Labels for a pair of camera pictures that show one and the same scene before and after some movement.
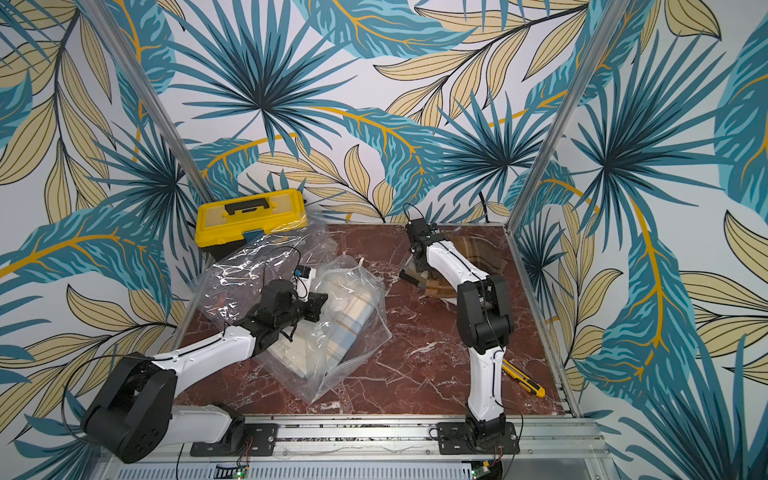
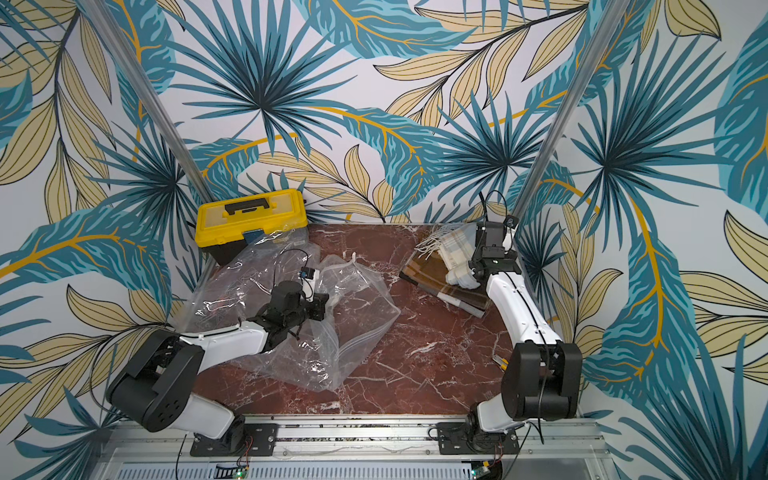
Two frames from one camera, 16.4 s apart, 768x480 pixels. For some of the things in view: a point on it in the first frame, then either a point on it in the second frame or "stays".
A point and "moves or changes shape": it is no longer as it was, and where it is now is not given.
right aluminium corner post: x=605 y=27 stays
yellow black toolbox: x=223 y=226 stays
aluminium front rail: x=372 y=453 stays
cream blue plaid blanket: x=314 y=346 moves or changes shape
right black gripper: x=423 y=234 → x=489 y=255
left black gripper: x=315 y=304 stays
